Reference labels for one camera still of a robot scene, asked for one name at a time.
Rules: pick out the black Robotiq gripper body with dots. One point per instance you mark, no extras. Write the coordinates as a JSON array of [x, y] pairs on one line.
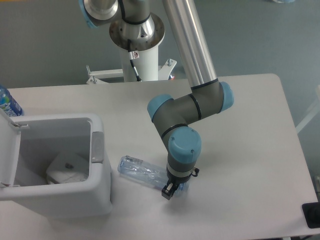
[[175, 180]]

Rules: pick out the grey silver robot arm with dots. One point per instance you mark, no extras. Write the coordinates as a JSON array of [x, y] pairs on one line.
[[172, 116]]

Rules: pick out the blue labelled water bottle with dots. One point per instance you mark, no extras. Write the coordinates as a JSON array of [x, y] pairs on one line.
[[8, 104]]

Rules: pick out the crushed clear plastic bottle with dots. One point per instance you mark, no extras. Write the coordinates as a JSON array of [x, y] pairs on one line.
[[153, 175]]

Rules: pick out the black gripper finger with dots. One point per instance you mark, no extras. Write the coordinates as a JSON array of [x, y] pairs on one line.
[[168, 190]]

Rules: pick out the black device at table edge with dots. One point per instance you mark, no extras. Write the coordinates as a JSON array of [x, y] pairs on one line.
[[311, 213]]

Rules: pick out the white plastic trash can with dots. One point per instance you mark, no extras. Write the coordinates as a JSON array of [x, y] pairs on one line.
[[43, 137]]

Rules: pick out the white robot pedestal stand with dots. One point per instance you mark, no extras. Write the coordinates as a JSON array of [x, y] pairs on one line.
[[138, 46]]

